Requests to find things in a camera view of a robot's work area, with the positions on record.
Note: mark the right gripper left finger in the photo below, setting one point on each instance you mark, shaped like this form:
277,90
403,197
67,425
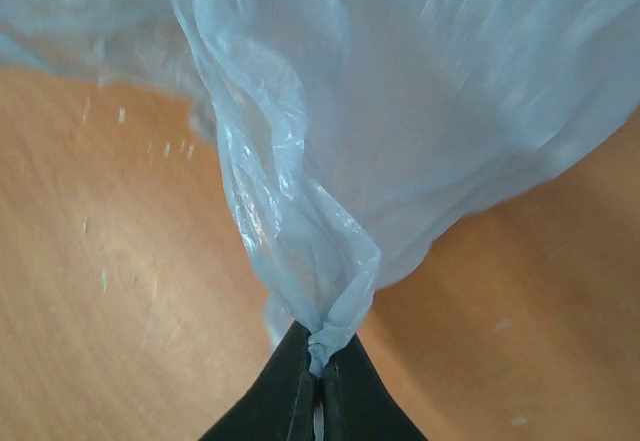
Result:
279,405

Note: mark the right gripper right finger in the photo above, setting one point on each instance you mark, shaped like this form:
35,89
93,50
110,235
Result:
356,403

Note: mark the translucent blue trash bag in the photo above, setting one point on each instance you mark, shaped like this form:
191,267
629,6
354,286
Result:
353,133

